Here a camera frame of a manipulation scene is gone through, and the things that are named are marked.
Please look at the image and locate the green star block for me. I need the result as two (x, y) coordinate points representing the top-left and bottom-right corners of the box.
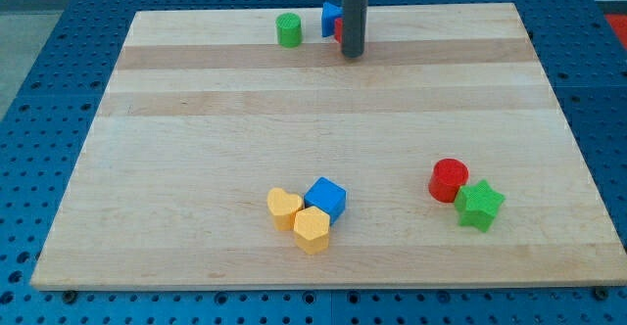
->
(454, 180), (506, 233)

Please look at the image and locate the blue cube block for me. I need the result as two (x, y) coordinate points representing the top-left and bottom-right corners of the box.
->
(304, 177), (347, 225)

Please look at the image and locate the yellow heart block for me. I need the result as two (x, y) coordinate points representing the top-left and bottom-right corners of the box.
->
(266, 187), (304, 231)

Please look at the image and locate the yellow hexagon block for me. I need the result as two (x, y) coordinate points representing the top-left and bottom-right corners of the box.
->
(293, 207), (330, 255)

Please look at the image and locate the wooden board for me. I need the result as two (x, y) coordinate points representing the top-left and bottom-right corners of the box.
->
(30, 3), (626, 291)

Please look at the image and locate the green cylinder block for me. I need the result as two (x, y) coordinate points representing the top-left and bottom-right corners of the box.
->
(275, 13), (303, 48)

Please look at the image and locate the small red block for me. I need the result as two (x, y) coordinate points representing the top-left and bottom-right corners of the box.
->
(334, 18), (343, 43)

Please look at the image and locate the red cylinder block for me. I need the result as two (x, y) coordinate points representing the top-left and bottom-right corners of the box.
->
(428, 158), (469, 203)

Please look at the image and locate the blue triangle block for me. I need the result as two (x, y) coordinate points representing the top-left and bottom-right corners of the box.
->
(321, 2), (343, 37)

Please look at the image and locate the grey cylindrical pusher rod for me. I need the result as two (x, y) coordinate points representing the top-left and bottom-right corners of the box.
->
(341, 0), (367, 59)

